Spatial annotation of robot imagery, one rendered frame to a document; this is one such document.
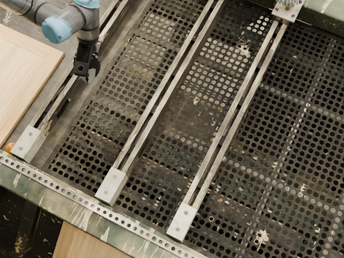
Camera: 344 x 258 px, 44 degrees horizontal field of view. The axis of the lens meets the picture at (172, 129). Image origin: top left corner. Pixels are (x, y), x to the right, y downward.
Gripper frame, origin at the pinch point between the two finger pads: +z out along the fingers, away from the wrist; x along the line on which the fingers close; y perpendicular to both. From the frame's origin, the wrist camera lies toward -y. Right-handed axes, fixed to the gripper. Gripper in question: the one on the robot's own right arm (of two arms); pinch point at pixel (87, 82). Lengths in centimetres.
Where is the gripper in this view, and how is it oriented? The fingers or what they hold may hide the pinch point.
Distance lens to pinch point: 155.8
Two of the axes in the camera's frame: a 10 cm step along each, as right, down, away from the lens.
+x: -9.8, -1.7, -0.3
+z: -1.3, 6.1, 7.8
